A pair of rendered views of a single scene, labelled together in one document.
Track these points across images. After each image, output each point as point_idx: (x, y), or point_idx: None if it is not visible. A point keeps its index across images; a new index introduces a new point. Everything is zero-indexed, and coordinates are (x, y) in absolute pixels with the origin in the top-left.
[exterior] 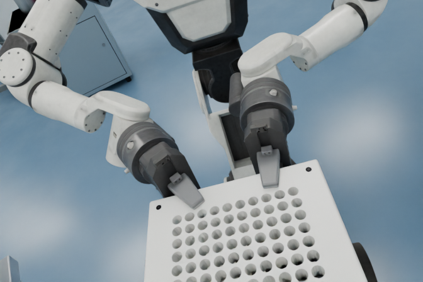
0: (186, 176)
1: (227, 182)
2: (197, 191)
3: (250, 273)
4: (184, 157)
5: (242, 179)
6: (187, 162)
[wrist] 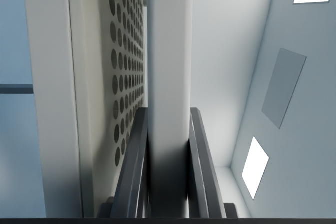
0: (221, 195)
1: (191, 41)
2: (203, 125)
3: (132, 55)
4: (322, 218)
5: None
6: (285, 218)
